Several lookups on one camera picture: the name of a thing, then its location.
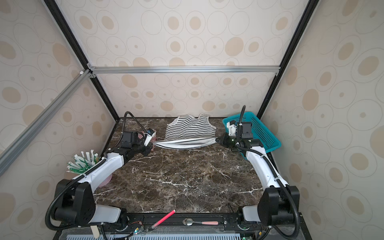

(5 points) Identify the red white striped tank top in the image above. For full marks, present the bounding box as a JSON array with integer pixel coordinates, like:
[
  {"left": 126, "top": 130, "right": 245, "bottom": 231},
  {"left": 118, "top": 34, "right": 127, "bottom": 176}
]
[{"left": 138, "top": 129, "right": 157, "bottom": 151}]

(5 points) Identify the black white striped tank top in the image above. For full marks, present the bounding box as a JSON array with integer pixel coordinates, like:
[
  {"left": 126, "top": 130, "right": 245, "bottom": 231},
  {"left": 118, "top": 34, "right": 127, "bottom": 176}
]
[{"left": 153, "top": 114, "right": 217, "bottom": 150}]

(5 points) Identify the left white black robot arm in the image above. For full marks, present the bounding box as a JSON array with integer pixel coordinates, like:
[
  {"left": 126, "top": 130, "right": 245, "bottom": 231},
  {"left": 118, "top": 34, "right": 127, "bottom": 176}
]
[{"left": 45, "top": 127, "right": 156, "bottom": 232}]

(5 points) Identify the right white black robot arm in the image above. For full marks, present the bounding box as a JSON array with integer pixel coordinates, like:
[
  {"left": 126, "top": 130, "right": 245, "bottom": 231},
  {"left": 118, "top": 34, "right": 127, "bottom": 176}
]
[{"left": 217, "top": 106, "right": 301, "bottom": 240}]

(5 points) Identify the teal plastic basket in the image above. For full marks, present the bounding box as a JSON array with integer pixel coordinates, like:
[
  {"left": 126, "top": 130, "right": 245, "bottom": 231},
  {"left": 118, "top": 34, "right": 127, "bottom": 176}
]
[{"left": 222, "top": 112, "right": 282, "bottom": 153}]

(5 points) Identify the pink cup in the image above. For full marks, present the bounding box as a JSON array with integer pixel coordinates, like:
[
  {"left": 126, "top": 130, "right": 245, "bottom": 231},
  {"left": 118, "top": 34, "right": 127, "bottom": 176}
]
[{"left": 99, "top": 175, "right": 112, "bottom": 188}]

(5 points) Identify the green white straws bundle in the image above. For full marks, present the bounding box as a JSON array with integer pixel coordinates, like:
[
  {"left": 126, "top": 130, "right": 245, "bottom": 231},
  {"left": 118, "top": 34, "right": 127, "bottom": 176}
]
[{"left": 67, "top": 150, "right": 101, "bottom": 175}]

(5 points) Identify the pink marker pen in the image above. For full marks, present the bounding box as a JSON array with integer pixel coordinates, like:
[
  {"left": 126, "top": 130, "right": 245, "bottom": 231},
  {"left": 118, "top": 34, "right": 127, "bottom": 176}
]
[{"left": 151, "top": 210, "right": 176, "bottom": 230}]

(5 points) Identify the wooden spatula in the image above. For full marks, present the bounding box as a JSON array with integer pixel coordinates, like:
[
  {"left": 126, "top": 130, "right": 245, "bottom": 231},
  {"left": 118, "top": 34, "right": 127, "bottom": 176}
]
[{"left": 91, "top": 226, "right": 100, "bottom": 239}]

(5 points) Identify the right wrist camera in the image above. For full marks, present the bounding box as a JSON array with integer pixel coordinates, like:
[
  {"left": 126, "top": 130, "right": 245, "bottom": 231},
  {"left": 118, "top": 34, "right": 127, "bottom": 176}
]
[{"left": 226, "top": 120, "right": 238, "bottom": 137}]

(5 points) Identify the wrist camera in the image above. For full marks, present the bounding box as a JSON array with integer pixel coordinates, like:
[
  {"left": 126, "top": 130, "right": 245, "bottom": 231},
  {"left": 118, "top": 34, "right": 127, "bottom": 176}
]
[
  {"left": 226, "top": 120, "right": 238, "bottom": 137},
  {"left": 144, "top": 129, "right": 156, "bottom": 147}
]

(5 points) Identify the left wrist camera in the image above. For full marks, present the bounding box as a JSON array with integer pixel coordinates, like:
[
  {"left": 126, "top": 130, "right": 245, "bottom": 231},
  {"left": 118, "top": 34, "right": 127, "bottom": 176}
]
[{"left": 144, "top": 129, "right": 156, "bottom": 147}]

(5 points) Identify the horizontal aluminium back rail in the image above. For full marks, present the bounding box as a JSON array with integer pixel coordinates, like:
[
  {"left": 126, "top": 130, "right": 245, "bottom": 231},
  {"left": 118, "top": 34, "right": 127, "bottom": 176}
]
[{"left": 90, "top": 66, "right": 280, "bottom": 74}]

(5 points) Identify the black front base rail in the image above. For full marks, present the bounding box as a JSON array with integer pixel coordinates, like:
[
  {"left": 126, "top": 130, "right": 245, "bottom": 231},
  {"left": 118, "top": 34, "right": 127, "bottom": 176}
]
[{"left": 53, "top": 211, "right": 313, "bottom": 240}]

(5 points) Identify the pink handled metal spoon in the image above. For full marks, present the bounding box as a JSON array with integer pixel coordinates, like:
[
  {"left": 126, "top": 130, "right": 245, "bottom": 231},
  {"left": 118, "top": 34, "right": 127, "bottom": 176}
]
[{"left": 183, "top": 218, "right": 219, "bottom": 226}]

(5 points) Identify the diagonal aluminium left rail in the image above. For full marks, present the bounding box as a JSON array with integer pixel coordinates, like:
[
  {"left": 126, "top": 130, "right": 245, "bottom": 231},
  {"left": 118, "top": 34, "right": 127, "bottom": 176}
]
[{"left": 1, "top": 69, "right": 91, "bottom": 175}]

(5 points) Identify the right black corner post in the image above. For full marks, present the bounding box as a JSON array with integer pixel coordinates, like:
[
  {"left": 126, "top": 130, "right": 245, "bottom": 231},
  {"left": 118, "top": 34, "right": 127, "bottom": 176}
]
[{"left": 257, "top": 0, "right": 320, "bottom": 120}]

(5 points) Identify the black corner post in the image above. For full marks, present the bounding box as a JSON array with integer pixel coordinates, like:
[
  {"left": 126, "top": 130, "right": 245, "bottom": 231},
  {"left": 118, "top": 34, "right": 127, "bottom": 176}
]
[
  {"left": 43, "top": 0, "right": 120, "bottom": 122},
  {"left": 257, "top": 0, "right": 320, "bottom": 120}
]

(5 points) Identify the left black corner post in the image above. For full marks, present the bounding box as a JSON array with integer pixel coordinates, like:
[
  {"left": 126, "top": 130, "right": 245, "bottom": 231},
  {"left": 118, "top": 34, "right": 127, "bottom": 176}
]
[{"left": 43, "top": 0, "right": 120, "bottom": 122}]

